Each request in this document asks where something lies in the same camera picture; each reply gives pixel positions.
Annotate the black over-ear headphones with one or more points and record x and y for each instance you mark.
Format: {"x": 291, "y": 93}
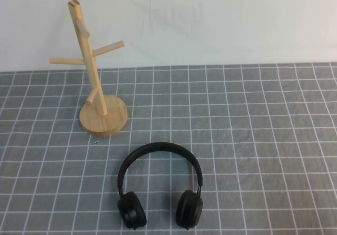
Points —
{"x": 158, "y": 146}

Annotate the wooden peg headphone stand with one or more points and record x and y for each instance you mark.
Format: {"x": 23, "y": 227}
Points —
{"x": 105, "y": 124}

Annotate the grey white-checked tablecloth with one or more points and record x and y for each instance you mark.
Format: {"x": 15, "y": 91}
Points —
{"x": 237, "y": 140}

